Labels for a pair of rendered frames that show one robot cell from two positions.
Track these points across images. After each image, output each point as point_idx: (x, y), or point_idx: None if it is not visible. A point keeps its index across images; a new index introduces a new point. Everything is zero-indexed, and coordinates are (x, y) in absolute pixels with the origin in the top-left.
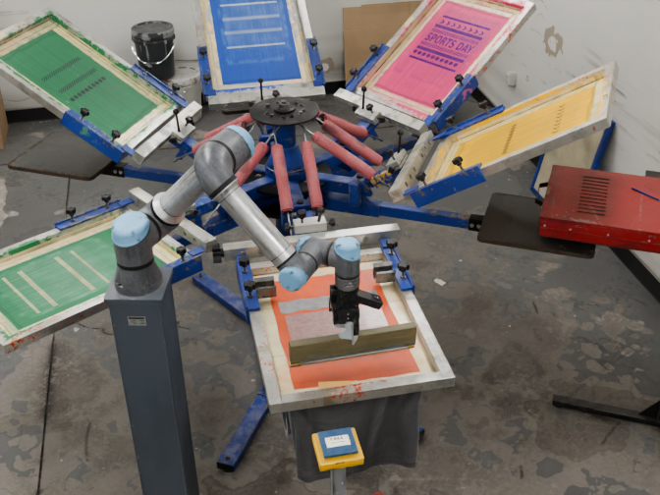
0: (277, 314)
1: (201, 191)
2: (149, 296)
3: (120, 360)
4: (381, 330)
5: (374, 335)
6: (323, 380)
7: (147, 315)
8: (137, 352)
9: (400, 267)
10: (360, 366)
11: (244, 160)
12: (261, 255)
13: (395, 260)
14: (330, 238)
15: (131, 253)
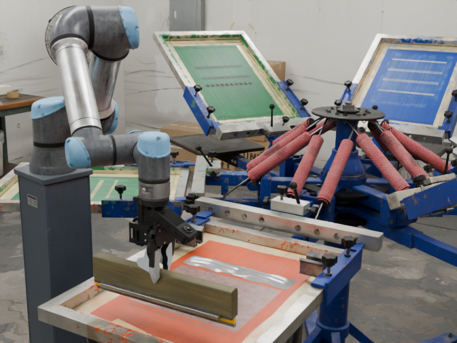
0: (177, 261)
1: (97, 76)
2: (41, 176)
3: (23, 241)
4: (191, 280)
5: (180, 282)
6: (124, 320)
7: (38, 197)
8: (32, 236)
9: (322, 258)
10: (175, 327)
11: (113, 35)
12: (228, 218)
13: (343, 261)
14: (297, 221)
15: (36, 127)
